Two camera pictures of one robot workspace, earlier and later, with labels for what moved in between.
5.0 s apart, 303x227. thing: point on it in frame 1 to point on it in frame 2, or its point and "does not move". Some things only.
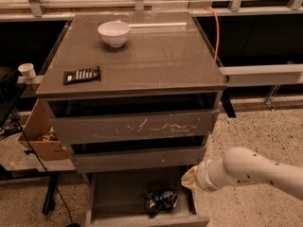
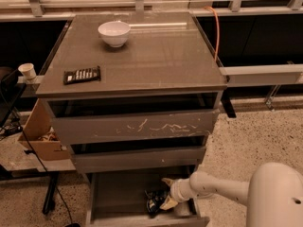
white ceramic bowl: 114,33 does not move
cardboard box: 40,139 does not move
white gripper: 201,176 to 178,190
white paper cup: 27,70 does not move
